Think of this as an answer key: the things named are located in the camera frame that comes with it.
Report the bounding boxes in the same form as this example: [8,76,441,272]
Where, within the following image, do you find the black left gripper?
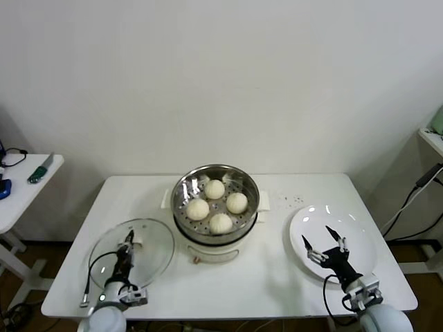
[115,230,136,279]

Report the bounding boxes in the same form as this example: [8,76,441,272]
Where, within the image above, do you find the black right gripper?
[300,225,363,283]

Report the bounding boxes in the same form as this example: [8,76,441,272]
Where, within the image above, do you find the round glass pot lid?
[88,218,176,290]

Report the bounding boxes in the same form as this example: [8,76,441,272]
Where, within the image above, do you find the white steamed baozi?
[204,178,226,201]
[186,198,210,221]
[226,192,248,214]
[209,213,233,235]

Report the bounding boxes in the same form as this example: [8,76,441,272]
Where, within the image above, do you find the perforated steel steamer basket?
[171,164,260,245]

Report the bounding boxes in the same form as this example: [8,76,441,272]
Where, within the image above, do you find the round white plate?
[289,205,378,284]

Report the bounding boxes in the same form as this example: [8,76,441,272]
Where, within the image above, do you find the white electric cooker pot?
[161,188,271,266]

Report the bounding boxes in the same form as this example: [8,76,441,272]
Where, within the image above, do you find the white side table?
[0,154,65,312]

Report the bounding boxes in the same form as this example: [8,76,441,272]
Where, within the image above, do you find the black power adapter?
[415,165,443,190]

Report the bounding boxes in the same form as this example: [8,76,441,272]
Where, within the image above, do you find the blue plastic object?
[0,178,14,201]

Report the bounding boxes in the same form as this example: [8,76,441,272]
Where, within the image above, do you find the white shelf rack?
[417,127,443,274]

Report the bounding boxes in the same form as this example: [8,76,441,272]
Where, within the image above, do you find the mint green appliance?
[432,105,443,135]

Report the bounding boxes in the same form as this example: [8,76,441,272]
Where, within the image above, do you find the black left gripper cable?
[79,251,120,308]

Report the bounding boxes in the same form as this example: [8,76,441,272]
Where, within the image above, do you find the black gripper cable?
[79,251,120,308]
[322,275,361,328]

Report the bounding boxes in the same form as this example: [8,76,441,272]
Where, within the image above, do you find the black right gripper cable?
[322,275,361,328]

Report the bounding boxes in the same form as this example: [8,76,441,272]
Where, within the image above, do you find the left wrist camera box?
[119,288,149,307]

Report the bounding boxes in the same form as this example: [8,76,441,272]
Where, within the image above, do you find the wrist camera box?
[119,288,149,307]
[345,276,383,311]

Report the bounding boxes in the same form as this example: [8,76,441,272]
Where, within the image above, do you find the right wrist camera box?
[345,276,383,311]

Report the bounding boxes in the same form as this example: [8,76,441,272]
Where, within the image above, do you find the white wall cable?
[379,172,443,233]

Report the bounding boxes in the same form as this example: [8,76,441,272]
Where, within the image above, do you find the black floor cable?
[379,185,443,241]

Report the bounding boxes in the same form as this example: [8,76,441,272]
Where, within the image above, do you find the green handled knife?
[26,151,55,185]

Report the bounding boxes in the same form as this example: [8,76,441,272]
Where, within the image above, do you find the tangled floor cables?
[0,302,35,332]

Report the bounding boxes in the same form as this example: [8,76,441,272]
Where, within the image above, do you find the thin black looped cable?
[0,140,28,169]

